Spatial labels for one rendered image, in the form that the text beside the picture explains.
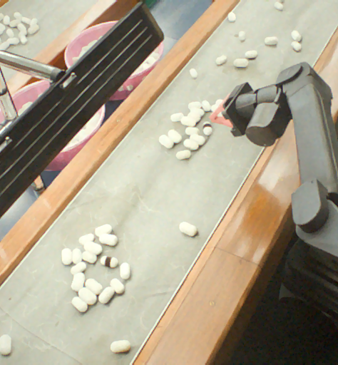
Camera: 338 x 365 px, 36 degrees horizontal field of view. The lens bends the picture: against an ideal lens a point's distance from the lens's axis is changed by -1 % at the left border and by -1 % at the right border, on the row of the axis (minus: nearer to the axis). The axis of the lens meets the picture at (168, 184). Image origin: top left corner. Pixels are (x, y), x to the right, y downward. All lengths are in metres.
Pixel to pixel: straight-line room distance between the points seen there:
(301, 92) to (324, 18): 0.72
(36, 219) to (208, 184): 0.36
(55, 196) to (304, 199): 0.60
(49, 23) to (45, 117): 0.91
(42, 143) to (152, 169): 0.43
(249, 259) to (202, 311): 0.13
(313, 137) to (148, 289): 0.41
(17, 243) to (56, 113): 0.36
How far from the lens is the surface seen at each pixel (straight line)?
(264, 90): 1.01
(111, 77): 0.86
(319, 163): 0.73
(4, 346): 0.97
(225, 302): 0.93
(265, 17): 1.59
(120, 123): 1.22
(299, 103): 0.88
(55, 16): 1.69
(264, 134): 0.95
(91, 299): 0.96
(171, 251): 1.01
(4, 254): 1.05
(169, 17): 1.72
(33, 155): 0.76
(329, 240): 0.60
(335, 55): 1.42
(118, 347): 0.92
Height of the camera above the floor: 1.59
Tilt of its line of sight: 50 degrees down
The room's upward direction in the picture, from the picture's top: 6 degrees counter-clockwise
